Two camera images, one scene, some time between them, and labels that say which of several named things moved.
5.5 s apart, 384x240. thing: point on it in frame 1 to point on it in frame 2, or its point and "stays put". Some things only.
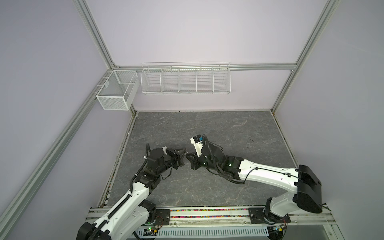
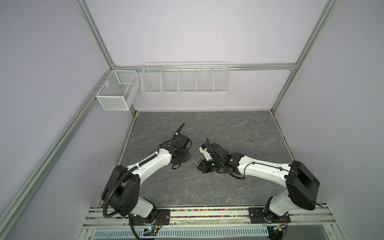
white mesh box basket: x=118 y=90 stays put
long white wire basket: x=186 y=78 stays put
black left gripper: x=175 y=155 stays put
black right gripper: x=194 y=160 to x=204 y=168
